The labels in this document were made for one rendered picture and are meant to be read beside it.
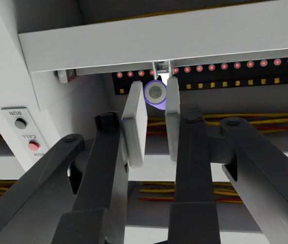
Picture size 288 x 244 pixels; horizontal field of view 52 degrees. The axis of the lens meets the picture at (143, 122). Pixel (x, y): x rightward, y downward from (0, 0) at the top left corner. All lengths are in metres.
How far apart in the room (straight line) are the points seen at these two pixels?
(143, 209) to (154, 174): 0.26
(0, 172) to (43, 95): 0.21
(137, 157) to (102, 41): 0.20
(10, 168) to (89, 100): 0.18
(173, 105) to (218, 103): 0.44
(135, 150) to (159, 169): 0.29
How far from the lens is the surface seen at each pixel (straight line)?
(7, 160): 0.54
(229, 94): 0.58
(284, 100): 0.61
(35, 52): 0.37
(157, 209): 0.69
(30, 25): 0.40
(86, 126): 0.51
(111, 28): 0.33
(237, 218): 0.66
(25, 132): 0.45
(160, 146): 0.52
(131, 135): 0.15
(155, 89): 0.21
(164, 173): 0.44
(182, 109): 0.17
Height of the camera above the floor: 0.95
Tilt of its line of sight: 38 degrees up
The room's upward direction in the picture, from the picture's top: 166 degrees clockwise
